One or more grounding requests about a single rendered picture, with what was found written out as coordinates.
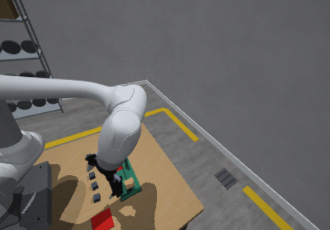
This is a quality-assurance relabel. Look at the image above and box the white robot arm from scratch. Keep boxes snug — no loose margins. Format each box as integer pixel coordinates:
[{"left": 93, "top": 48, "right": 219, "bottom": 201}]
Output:
[{"left": 0, "top": 75, "right": 147, "bottom": 230}]

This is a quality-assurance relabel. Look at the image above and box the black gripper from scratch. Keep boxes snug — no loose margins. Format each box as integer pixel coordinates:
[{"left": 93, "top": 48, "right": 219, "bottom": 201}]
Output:
[{"left": 86, "top": 152, "right": 123, "bottom": 199}]

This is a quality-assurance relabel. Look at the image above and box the red square plate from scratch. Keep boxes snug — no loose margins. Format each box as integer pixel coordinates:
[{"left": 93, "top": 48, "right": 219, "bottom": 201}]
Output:
[{"left": 91, "top": 208, "right": 114, "bottom": 230}]

